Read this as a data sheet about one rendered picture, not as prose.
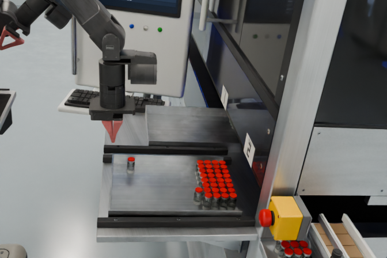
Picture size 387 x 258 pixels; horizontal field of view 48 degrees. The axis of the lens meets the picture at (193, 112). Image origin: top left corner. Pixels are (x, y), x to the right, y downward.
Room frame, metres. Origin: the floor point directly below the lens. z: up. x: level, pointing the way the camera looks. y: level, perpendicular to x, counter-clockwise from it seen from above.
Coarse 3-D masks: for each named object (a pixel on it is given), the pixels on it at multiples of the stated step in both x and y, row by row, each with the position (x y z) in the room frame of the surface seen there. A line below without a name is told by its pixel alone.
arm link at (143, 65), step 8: (104, 40) 0.85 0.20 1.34; (112, 40) 0.85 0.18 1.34; (104, 48) 0.85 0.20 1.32; (112, 48) 0.85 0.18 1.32; (104, 56) 0.84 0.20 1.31; (112, 56) 0.85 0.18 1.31; (120, 56) 0.86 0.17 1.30; (128, 56) 0.87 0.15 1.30; (136, 56) 0.88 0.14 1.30; (144, 56) 0.88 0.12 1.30; (152, 56) 0.88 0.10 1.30; (136, 64) 0.88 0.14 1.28; (144, 64) 0.88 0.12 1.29; (152, 64) 0.88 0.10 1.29; (136, 72) 0.87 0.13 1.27; (144, 72) 0.87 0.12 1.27; (152, 72) 0.87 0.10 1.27; (136, 80) 0.87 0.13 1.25; (144, 80) 0.87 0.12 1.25; (152, 80) 0.87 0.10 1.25
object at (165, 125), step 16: (160, 112) 1.44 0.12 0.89; (176, 112) 1.46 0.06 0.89; (192, 112) 1.47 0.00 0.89; (208, 112) 1.48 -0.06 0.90; (224, 112) 1.49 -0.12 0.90; (160, 128) 1.33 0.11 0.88; (176, 128) 1.35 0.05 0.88; (192, 128) 1.36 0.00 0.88; (208, 128) 1.38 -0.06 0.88; (224, 128) 1.39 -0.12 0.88; (160, 144) 1.19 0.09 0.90; (176, 144) 1.20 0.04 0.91; (192, 144) 1.21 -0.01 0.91; (208, 144) 1.22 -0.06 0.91; (224, 144) 1.23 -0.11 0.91; (240, 144) 1.24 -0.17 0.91
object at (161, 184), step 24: (120, 168) 1.06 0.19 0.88; (144, 168) 1.08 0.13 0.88; (168, 168) 1.09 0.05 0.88; (192, 168) 1.11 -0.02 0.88; (120, 192) 0.95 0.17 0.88; (144, 192) 0.96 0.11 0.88; (168, 192) 0.97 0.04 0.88; (192, 192) 0.99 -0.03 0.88; (120, 216) 0.83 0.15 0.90; (144, 216) 0.84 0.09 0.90; (168, 216) 0.86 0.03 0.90; (192, 216) 0.87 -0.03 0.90; (216, 216) 0.88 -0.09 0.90; (240, 216) 0.89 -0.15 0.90
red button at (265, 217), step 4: (260, 212) 0.78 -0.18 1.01; (264, 212) 0.77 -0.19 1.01; (268, 212) 0.77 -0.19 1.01; (260, 216) 0.77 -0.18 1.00; (264, 216) 0.76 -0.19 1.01; (268, 216) 0.76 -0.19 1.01; (260, 220) 0.77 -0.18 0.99; (264, 220) 0.76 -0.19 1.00; (268, 220) 0.76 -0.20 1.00; (260, 224) 0.77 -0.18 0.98; (264, 224) 0.76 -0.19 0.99; (268, 224) 0.76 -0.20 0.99
